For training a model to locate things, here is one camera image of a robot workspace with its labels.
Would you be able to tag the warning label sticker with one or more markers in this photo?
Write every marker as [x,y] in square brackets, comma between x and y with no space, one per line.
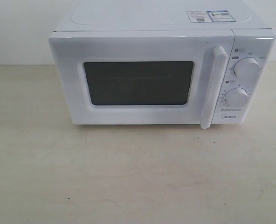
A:
[218,16]

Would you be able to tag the white Midea microwave body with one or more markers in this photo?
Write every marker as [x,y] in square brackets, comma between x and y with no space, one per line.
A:
[253,38]

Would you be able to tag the lower white timer knob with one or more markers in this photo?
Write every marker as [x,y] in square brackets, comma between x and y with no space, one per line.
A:
[236,97]

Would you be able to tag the upper white control knob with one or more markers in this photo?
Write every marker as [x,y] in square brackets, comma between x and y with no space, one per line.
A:
[246,67]

